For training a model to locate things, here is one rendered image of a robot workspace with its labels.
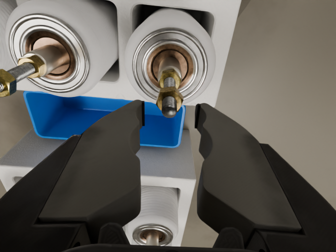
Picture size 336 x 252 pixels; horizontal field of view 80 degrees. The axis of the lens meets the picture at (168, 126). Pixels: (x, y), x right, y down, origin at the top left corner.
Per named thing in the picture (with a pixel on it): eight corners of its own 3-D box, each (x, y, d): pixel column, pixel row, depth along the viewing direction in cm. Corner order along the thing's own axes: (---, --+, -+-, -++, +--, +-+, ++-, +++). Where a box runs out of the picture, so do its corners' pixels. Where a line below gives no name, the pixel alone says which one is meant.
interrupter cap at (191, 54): (175, 112, 24) (175, 115, 23) (119, 73, 21) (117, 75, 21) (222, 61, 20) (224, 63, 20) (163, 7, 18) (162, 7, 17)
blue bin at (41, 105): (62, 110, 52) (36, 138, 42) (53, 68, 46) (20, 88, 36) (178, 119, 53) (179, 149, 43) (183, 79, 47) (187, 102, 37)
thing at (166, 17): (174, 74, 39) (176, 124, 24) (132, 41, 36) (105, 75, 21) (209, 32, 35) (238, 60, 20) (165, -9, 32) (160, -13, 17)
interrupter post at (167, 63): (171, 83, 22) (171, 95, 19) (153, 69, 21) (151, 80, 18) (186, 65, 21) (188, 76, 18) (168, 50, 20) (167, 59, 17)
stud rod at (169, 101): (166, 66, 19) (164, 103, 12) (176, 70, 19) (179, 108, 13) (163, 76, 19) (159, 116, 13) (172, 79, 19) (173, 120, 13)
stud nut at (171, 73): (164, 65, 17) (164, 68, 16) (182, 72, 17) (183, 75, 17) (157, 86, 18) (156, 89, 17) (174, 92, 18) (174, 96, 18)
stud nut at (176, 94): (162, 81, 14) (162, 86, 13) (185, 89, 14) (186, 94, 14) (154, 105, 15) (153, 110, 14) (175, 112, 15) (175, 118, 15)
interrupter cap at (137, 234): (132, 243, 40) (132, 246, 39) (132, 220, 36) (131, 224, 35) (171, 245, 40) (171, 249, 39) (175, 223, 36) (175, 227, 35)
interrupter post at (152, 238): (146, 236, 38) (144, 255, 36) (146, 229, 37) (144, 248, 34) (158, 237, 38) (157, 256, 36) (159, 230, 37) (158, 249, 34)
